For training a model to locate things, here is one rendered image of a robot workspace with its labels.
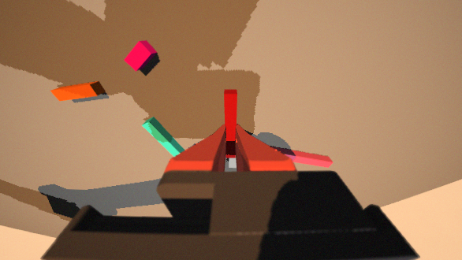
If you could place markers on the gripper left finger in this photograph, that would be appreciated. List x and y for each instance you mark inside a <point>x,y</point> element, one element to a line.
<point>204,155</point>

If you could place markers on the red rod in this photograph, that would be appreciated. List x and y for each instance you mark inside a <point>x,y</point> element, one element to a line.
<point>230,101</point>

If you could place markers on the turquoise green rod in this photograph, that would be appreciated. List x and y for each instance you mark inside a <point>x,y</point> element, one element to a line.
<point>158,131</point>

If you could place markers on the small magenta block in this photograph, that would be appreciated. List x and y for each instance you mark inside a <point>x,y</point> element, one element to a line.
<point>140,55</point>

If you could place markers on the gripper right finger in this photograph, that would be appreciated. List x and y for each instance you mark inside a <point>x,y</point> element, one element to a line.
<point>258,156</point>

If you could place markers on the pink rod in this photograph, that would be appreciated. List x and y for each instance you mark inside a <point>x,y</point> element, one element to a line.
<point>306,158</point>

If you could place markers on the orange rod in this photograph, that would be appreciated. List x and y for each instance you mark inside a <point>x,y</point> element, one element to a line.
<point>78,91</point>

